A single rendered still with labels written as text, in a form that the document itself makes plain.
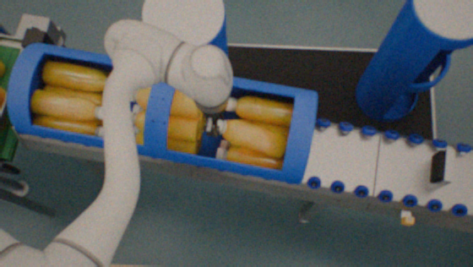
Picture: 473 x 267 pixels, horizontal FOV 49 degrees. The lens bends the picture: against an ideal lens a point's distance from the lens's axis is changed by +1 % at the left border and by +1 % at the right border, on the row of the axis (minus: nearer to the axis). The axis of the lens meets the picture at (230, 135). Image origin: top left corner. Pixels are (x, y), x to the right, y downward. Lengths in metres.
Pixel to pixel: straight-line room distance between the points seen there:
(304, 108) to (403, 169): 0.47
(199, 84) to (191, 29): 0.73
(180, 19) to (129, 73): 0.73
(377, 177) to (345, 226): 0.93
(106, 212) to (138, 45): 0.38
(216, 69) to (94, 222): 0.38
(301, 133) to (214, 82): 0.45
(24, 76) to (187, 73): 0.66
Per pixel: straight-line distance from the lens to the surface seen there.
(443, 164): 1.66
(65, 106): 1.60
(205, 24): 1.77
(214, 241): 2.60
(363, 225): 2.67
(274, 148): 1.48
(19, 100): 1.60
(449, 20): 1.90
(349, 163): 1.74
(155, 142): 1.49
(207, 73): 1.03
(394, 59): 2.12
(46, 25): 2.09
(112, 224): 0.88
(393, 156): 1.78
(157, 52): 1.09
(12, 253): 0.85
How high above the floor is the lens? 2.59
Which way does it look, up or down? 74 degrees down
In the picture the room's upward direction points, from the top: 4 degrees counter-clockwise
